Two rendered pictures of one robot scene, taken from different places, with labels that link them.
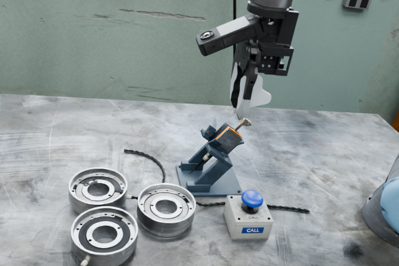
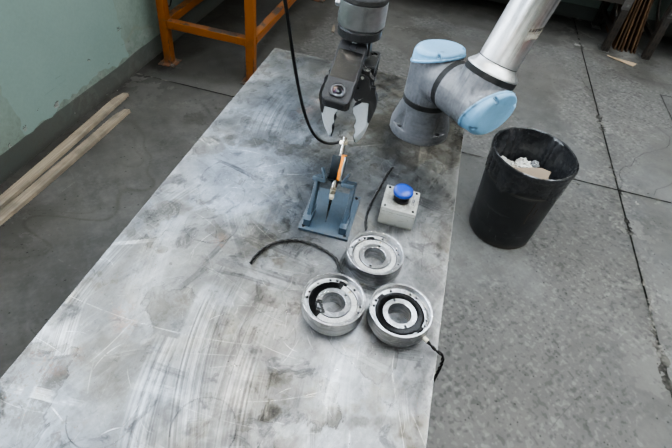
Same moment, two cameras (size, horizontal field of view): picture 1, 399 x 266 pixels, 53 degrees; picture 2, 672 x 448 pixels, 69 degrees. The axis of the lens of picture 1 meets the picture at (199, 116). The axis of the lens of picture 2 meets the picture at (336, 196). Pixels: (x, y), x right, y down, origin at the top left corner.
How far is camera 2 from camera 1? 0.74 m
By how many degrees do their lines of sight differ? 54
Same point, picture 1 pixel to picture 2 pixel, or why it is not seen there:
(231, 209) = (400, 211)
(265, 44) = (369, 64)
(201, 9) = not seen: outside the picture
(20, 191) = (288, 384)
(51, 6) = not seen: outside the picture
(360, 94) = (114, 21)
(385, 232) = (431, 140)
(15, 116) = (96, 370)
